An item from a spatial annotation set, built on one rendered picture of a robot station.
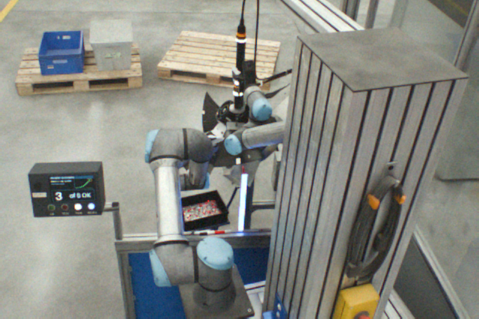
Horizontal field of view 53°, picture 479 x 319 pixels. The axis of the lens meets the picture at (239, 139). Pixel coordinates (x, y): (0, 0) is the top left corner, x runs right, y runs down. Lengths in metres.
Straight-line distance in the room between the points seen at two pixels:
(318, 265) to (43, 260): 2.45
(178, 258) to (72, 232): 2.00
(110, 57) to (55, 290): 2.58
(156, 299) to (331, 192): 1.65
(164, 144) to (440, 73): 0.98
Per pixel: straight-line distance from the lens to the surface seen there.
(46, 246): 3.44
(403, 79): 0.92
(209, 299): 1.65
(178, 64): 5.15
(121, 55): 4.99
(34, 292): 3.21
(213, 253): 1.54
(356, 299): 1.24
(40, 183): 1.96
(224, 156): 2.08
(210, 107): 2.52
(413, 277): 2.21
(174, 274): 1.54
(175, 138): 1.66
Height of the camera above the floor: 2.42
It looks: 35 degrees down
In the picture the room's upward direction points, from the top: 4 degrees clockwise
